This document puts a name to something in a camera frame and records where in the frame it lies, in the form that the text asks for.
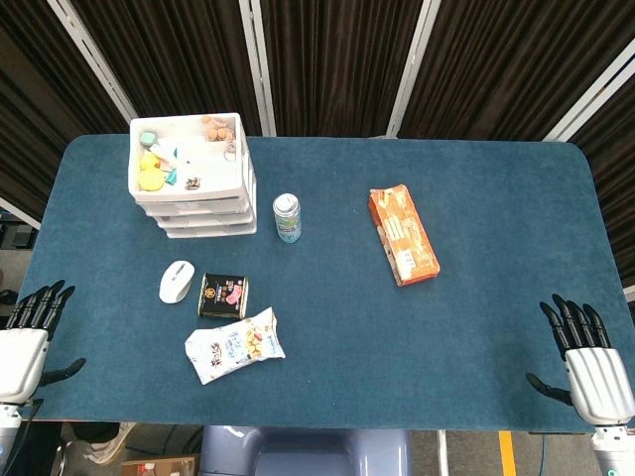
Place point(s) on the black binder clips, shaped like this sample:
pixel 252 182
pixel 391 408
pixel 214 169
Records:
pixel 192 184

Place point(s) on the green white drink can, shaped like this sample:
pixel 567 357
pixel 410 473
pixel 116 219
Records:
pixel 287 218

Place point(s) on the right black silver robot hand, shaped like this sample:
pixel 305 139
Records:
pixel 597 382

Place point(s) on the blue felt table mat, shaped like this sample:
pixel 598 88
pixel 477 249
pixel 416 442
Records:
pixel 347 347

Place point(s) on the white computer mouse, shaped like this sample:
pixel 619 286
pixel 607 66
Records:
pixel 174 281

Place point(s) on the brown plush bear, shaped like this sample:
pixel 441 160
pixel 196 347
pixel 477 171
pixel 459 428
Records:
pixel 218 129

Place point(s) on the green eraser block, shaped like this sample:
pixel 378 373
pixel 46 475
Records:
pixel 148 138

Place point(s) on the clear plastic drawer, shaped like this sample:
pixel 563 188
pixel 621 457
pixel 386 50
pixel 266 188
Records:
pixel 203 218
pixel 193 202

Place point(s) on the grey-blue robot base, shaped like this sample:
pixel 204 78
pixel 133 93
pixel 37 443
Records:
pixel 307 451

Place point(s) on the teal plastic piece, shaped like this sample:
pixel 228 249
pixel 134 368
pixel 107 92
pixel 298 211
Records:
pixel 171 177

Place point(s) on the white snack bag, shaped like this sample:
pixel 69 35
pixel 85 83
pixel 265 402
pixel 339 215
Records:
pixel 233 347

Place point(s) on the yellow rubber duck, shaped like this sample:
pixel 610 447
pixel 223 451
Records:
pixel 150 173

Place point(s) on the dark brown curtain panel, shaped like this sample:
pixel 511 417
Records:
pixel 506 64
pixel 337 64
pixel 39 99
pixel 173 54

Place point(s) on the black luncheon meat tin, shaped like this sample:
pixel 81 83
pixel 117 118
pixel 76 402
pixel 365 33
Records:
pixel 223 296

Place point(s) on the white plastic drawer organizer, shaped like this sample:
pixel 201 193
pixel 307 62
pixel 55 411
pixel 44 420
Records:
pixel 218 163

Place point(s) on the cardboard box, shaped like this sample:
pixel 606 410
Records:
pixel 159 466

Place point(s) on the white partition pole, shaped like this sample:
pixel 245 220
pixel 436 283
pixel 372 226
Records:
pixel 590 96
pixel 412 69
pixel 258 64
pixel 94 57

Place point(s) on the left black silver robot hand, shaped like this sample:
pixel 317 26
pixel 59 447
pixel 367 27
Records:
pixel 22 357

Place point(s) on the metal keyring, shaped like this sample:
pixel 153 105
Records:
pixel 230 151

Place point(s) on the orange biscuit box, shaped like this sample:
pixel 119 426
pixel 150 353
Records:
pixel 404 233

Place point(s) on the white sneaker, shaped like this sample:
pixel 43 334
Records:
pixel 106 441

